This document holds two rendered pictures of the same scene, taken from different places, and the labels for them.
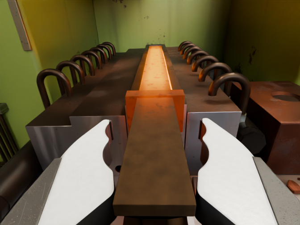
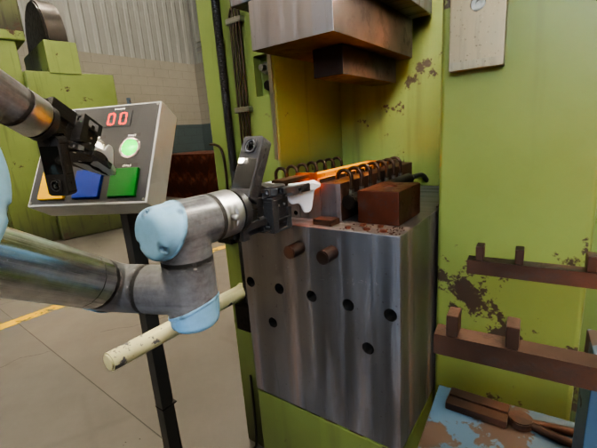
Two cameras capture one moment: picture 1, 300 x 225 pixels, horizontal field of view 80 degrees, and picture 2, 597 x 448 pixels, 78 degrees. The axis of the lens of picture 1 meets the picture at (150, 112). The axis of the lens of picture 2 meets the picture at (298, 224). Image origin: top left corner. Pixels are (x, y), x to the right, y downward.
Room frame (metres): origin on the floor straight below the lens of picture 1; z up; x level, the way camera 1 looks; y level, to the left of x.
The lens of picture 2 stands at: (-0.52, -0.42, 1.10)
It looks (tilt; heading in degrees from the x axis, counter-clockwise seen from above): 14 degrees down; 34
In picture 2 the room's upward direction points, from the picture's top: 4 degrees counter-clockwise
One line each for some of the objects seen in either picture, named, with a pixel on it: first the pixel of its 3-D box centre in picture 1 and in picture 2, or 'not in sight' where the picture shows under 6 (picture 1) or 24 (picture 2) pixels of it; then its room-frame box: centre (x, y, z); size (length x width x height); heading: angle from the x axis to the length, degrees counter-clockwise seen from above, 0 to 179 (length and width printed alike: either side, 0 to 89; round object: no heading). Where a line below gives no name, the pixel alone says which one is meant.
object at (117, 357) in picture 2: not in sight; (187, 320); (0.07, 0.37, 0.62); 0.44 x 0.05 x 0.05; 178
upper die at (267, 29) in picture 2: not in sight; (340, 33); (0.35, 0.01, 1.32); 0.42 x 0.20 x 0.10; 178
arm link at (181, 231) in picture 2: not in sight; (181, 228); (-0.18, 0.01, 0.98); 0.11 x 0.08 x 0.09; 178
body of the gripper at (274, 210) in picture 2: not in sight; (257, 208); (-0.02, 0.00, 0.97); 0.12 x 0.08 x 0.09; 178
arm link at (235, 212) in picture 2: not in sight; (223, 214); (-0.10, 0.00, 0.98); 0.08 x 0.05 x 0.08; 88
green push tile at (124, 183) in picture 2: not in sight; (124, 182); (0.01, 0.44, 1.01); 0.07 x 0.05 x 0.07; 113
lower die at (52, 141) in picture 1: (143, 80); (346, 184); (0.35, 0.01, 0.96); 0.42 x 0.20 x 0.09; 178
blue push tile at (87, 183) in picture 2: not in sight; (89, 184); (-0.03, 0.53, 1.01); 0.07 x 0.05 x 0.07; 113
